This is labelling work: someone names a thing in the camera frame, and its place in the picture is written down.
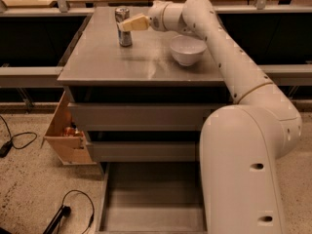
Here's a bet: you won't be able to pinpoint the white ceramic bowl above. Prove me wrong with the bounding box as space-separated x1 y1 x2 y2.
170 35 207 66

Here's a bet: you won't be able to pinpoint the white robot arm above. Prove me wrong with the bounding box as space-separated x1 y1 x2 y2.
118 0 302 234

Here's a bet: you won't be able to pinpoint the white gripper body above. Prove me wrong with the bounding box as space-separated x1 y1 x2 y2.
148 1 170 32

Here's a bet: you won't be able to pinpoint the cardboard box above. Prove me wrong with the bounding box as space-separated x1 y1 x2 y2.
44 94 94 165

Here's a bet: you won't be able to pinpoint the black adapter with cable left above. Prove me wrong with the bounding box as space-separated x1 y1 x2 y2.
0 115 38 158

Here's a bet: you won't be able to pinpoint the grey drawer cabinet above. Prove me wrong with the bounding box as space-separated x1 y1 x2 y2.
58 8 229 151

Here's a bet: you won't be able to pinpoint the black tool with cable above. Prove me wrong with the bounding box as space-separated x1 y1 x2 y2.
43 189 95 234

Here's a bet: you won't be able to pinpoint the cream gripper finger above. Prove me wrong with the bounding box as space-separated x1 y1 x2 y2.
117 14 149 32

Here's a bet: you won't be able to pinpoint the grey top drawer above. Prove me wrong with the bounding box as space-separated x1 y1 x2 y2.
68 102 221 132

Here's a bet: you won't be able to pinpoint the grey open bottom drawer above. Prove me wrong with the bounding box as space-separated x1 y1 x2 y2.
96 162 208 234

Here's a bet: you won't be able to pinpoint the silver redbull can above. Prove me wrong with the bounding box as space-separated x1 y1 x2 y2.
115 6 133 47

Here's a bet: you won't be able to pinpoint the copper items in box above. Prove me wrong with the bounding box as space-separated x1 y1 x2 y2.
62 127 83 137

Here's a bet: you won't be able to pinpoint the grey middle drawer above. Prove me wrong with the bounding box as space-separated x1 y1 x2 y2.
87 141 199 162

